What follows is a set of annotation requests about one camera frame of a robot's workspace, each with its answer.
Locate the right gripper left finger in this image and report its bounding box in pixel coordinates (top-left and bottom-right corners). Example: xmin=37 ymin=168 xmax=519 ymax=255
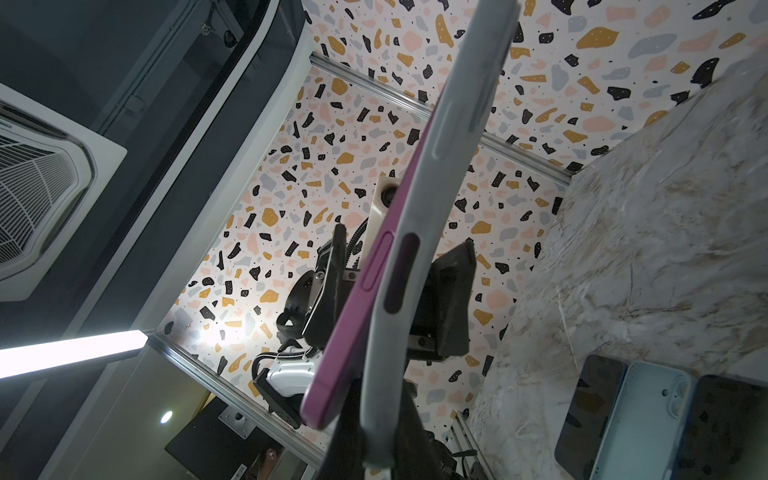
xmin=316 ymin=383 xmax=364 ymax=480

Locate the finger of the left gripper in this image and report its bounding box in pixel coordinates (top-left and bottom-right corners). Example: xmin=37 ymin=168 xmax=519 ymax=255
xmin=407 ymin=239 xmax=477 ymax=360

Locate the ceiling air conditioner vent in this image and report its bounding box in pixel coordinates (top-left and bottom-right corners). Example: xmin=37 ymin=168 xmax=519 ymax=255
xmin=1 ymin=86 xmax=127 ymax=302

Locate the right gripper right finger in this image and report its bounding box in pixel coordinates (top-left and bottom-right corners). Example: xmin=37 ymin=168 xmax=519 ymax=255
xmin=392 ymin=380 xmax=445 ymax=480

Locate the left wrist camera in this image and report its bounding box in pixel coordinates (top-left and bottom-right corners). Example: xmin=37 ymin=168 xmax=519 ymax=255
xmin=358 ymin=176 xmax=401 ymax=267

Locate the white ceiling light bar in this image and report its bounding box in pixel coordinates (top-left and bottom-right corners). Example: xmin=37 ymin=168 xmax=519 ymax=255
xmin=1 ymin=330 xmax=148 ymax=380

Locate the black phone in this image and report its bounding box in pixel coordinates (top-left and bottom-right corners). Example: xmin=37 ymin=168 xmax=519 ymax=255
xmin=300 ymin=138 xmax=427 ymax=430
xmin=671 ymin=375 xmax=767 ymax=480

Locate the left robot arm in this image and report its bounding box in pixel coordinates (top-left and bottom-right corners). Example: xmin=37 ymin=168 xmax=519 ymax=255
xmin=251 ymin=223 xmax=476 ymax=429

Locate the light blue case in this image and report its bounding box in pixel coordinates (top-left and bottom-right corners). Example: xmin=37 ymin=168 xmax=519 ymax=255
xmin=591 ymin=361 xmax=697 ymax=480

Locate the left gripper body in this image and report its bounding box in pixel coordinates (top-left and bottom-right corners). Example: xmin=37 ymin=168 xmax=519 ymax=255
xmin=276 ymin=224 xmax=359 ymax=350

